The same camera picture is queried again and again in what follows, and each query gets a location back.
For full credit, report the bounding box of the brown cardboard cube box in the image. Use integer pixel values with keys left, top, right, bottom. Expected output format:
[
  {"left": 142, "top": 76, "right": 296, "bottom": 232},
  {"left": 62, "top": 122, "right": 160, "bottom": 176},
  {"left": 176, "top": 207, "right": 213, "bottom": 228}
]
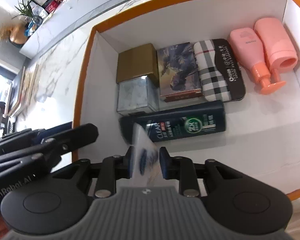
[{"left": 116, "top": 43, "right": 159, "bottom": 87}]

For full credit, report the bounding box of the large pink bottle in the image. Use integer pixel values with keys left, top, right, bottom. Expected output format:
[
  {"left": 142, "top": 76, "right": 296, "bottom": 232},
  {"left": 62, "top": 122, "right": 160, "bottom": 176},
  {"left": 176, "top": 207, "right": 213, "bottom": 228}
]
[{"left": 254, "top": 17, "right": 298, "bottom": 73}]

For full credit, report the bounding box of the gold vase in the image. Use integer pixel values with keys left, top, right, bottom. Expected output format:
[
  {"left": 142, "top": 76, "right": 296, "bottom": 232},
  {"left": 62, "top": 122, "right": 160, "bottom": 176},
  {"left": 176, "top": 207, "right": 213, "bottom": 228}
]
[{"left": 10, "top": 25, "right": 28, "bottom": 44}]

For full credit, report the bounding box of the white tube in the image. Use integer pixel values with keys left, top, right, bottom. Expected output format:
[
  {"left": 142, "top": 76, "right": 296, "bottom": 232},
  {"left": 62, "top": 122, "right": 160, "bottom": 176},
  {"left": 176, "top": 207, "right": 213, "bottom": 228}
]
[{"left": 130, "top": 124, "right": 161, "bottom": 187}]

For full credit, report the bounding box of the dark green shampoo bottle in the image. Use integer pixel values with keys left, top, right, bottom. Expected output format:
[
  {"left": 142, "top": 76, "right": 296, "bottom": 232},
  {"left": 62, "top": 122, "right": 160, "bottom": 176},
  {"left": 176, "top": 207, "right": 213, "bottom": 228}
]
[{"left": 119, "top": 100, "right": 226, "bottom": 144}]

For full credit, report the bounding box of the dark illustrated book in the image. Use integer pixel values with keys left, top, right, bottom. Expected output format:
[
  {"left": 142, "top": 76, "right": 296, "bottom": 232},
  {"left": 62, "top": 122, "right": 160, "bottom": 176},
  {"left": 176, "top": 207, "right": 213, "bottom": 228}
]
[{"left": 157, "top": 42, "right": 202, "bottom": 102}]

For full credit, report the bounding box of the stack of books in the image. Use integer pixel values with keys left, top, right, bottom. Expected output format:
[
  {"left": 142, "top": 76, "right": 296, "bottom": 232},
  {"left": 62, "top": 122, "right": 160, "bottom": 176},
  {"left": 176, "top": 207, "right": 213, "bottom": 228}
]
[{"left": 7, "top": 63, "right": 38, "bottom": 118}]

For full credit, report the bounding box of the pink pump lotion bottle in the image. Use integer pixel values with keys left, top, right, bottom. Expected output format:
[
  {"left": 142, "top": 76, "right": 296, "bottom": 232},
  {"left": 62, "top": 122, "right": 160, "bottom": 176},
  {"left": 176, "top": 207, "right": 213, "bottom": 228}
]
[{"left": 228, "top": 28, "right": 286, "bottom": 95}]

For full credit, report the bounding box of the clear silver square box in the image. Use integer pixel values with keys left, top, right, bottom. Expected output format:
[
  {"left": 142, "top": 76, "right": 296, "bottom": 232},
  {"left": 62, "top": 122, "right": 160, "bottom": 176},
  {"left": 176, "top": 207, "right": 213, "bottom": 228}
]
[{"left": 117, "top": 75, "right": 159, "bottom": 115}]

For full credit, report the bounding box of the potted green plant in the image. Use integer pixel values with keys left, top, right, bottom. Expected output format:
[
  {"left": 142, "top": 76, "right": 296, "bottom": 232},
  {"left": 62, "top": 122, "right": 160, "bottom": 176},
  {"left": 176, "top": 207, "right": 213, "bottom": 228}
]
[{"left": 12, "top": 0, "right": 43, "bottom": 27}]

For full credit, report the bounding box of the orange cardboard box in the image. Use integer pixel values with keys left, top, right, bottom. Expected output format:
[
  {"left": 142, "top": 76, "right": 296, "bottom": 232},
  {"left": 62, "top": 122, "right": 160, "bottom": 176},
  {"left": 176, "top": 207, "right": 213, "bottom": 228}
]
[{"left": 73, "top": 0, "right": 300, "bottom": 200}]

